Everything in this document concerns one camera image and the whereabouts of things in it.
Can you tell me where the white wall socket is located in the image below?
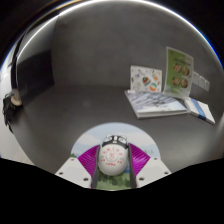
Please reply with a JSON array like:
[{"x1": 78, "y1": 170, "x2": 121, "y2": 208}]
[
  {"x1": 192, "y1": 71, "x2": 201, "y2": 86},
  {"x1": 200, "y1": 75, "x2": 211, "y2": 93}
]

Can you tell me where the white book with blue band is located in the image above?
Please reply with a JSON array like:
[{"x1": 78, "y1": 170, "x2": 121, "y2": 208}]
[{"x1": 184, "y1": 97, "x2": 217, "y2": 126}]

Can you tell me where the grey striped cover book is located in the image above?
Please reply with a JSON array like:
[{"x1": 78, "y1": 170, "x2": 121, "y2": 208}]
[{"x1": 124, "y1": 89, "x2": 189, "y2": 120}]

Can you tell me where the white card with colourful stickers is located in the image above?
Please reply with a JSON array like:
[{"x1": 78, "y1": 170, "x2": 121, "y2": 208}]
[{"x1": 129, "y1": 64, "x2": 163, "y2": 93}]

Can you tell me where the white panda-print computer mouse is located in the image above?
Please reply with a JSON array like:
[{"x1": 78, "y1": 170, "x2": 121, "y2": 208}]
[{"x1": 97, "y1": 134, "x2": 130, "y2": 177}]

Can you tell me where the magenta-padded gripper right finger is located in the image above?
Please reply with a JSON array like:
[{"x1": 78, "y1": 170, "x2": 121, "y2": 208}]
[{"x1": 127, "y1": 143, "x2": 172, "y2": 189}]

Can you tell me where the small black device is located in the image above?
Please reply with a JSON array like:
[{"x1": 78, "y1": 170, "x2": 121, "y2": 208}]
[{"x1": 2, "y1": 92, "x2": 23, "y2": 133}]

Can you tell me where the round landscape-print mouse pad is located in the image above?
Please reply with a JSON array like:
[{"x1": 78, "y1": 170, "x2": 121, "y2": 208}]
[{"x1": 69, "y1": 122, "x2": 162, "y2": 192}]

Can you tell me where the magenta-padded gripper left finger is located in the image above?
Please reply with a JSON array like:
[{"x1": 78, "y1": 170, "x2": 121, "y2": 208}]
[{"x1": 54, "y1": 144, "x2": 102, "y2": 190}]

